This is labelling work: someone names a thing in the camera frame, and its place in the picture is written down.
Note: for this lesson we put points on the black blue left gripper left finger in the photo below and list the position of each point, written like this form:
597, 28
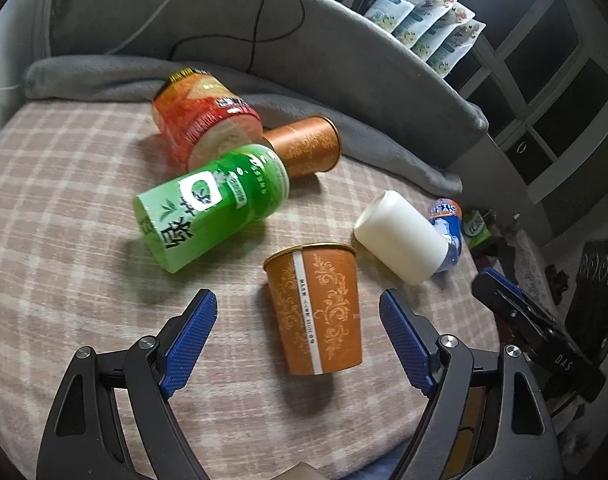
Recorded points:
84, 437

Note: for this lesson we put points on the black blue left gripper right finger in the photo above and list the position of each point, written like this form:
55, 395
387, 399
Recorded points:
485, 419

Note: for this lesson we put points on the orange patterned paper cup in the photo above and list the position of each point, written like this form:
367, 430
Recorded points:
314, 292

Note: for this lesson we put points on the green tea paper cup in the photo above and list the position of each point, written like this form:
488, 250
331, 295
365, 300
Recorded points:
182, 219

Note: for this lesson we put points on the red orange noodle cup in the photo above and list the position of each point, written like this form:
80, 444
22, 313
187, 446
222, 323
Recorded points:
200, 119

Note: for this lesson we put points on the orange patterned cup rear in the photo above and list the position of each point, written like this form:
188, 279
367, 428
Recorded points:
306, 147

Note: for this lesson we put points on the plaid checkered table cloth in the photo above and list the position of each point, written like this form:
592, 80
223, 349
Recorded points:
74, 272

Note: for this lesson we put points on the green box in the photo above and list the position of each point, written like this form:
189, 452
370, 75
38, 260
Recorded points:
474, 228

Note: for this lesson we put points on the grey blanket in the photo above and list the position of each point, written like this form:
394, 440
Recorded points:
288, 59

